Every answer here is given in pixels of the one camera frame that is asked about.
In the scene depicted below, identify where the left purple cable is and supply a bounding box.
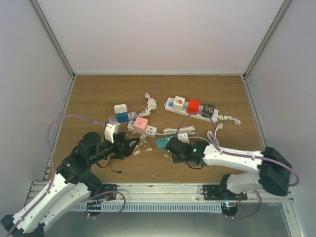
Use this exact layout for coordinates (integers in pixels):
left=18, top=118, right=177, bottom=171
left=4, top=115, right=107, bottom=237

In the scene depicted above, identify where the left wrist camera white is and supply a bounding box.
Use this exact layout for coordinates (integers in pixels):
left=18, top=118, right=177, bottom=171
left=104, top=121, right=120, bottom=144

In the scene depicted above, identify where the dark green cube adapter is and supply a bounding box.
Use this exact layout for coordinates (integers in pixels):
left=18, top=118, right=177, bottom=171
left=201, top=103, right=215, bottom=118

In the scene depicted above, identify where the black power adapter with cable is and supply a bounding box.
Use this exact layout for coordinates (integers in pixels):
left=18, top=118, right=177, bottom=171
left=96, top=158, right=124, bottom=174

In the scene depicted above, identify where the long white power strip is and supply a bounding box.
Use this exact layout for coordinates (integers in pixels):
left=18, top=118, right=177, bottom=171
left=164, top=97, right=219, bottom=122

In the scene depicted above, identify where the slotted cable duct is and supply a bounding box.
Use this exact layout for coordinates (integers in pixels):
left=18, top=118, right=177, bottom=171
left=71, top=202, right=222, bottom=213

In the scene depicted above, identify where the coiled white cable left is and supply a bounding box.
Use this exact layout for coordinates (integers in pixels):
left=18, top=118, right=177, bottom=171
left=137, top=92, right=157, bottom=118

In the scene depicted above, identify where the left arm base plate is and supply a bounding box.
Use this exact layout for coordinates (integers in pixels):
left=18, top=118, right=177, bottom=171
left=83, top=184, right=118, bottom=201

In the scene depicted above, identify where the red cube adapter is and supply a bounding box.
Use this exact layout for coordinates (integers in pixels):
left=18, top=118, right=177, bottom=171
left=187, top=99, right=200, bottom=114

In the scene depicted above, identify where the purple power strip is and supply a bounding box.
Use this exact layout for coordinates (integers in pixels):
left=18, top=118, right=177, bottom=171
left=108, top=112, right=138, bottom=123

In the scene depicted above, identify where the teal power strip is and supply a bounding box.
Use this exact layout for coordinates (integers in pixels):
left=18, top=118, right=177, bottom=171
left=156, top=133, right=189, bottom=150

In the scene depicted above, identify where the white cable right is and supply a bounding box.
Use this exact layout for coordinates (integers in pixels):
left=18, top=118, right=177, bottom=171
left=187, top=114, right=241, bottom=149

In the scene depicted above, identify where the white square charger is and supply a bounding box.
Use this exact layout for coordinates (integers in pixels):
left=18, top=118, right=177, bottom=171
left=114, top=104, right=128, bottom=114

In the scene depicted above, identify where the white cartoon cube adapter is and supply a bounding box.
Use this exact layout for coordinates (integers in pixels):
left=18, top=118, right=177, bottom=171
left=172, top=96, right=185, bottom=111

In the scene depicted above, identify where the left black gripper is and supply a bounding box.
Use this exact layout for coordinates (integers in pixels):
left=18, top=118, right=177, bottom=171
left=89, top=131, right=140, bottom=164

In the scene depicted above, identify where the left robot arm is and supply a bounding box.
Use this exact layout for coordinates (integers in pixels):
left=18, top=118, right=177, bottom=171
left=0, top=132, right=140, bottom=237

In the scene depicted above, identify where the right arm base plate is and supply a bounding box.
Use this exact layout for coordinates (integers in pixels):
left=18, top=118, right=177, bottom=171
left=199, top=184, right=248, bottom=201

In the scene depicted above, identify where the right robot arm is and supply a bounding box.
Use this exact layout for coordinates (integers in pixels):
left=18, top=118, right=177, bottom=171
left=165, top=137, right=292, bottom=200

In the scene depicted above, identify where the pink cube adapter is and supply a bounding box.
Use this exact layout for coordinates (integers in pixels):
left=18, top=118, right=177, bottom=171
left=134, top=117, right=148, bottom=134

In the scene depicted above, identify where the blue cube adapter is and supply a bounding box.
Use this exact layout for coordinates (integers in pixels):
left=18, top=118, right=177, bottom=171
left=116, top=112, right=129, bottom=123

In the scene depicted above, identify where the white power strip centre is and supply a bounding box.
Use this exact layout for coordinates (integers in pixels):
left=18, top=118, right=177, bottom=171
left=127, top=120, right=157, bottom=138

